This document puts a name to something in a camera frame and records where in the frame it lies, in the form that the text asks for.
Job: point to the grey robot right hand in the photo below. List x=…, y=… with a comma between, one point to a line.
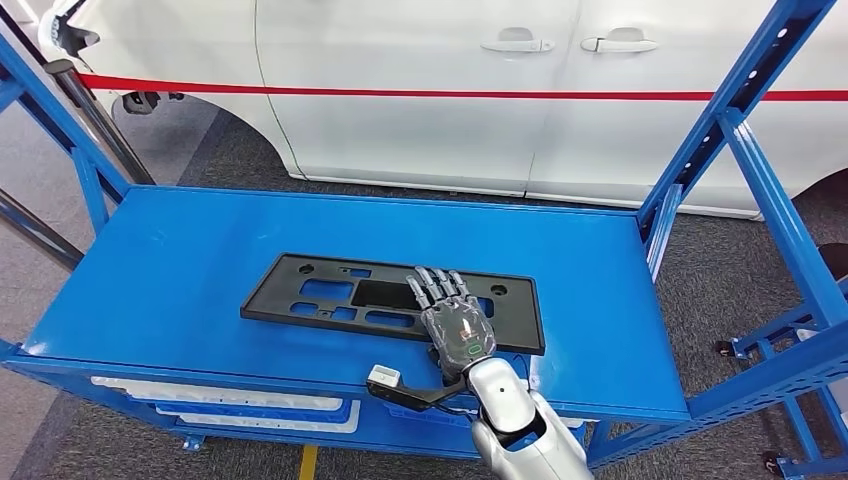
x=460, y=331

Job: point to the black plastic panel part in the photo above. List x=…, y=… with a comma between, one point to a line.
x=278, y=298

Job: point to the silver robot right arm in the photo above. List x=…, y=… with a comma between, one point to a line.
x=510, y=411

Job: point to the blue metal shelf rack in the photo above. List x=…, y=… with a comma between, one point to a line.
x=166, y=278

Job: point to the white translucent storage bin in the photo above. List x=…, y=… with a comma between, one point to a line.
x=218, y=395
x=298, y=427

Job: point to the white car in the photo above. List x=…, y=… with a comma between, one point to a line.
x=411, y=132

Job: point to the red barrier belt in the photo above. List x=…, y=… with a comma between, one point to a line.
x=397, y=93

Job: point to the small blue wheeled rack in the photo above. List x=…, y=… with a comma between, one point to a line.
x=775, y=326

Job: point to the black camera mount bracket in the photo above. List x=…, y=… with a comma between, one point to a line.
x=414, y=399

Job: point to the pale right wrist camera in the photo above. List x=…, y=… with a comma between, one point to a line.
x=384, y=376

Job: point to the chrome stanchion post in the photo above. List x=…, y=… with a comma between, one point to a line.
x=99, y=119

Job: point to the dark metal stanchion post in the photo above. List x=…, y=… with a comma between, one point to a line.
x=40, y=228

